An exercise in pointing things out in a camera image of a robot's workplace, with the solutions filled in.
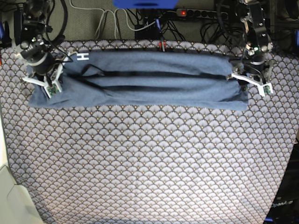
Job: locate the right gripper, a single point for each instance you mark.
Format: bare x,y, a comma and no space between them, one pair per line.
39,58

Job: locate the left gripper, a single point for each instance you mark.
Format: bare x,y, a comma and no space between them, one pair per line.
256,66

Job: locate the blue T-shirt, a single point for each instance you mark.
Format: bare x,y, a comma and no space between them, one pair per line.
145,78

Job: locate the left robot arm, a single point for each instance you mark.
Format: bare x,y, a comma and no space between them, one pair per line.
254,37

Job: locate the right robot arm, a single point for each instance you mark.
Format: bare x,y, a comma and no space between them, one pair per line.
35,24

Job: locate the black power strip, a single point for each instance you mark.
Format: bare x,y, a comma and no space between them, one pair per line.
196,13

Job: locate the red table clamp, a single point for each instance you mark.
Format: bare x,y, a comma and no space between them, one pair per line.
162,46

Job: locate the fan-patterned table cloth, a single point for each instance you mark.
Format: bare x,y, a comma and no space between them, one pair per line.
155,163

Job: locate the white plastic bin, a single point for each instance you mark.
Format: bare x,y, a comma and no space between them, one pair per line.
16,205

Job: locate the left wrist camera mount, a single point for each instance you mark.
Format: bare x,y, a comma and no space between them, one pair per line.
264,88

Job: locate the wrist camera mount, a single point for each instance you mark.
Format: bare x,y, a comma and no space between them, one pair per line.
264,88
49,81

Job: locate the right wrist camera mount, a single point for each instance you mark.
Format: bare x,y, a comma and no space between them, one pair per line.
49,81

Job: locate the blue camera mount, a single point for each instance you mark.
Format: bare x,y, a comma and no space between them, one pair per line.
145,4

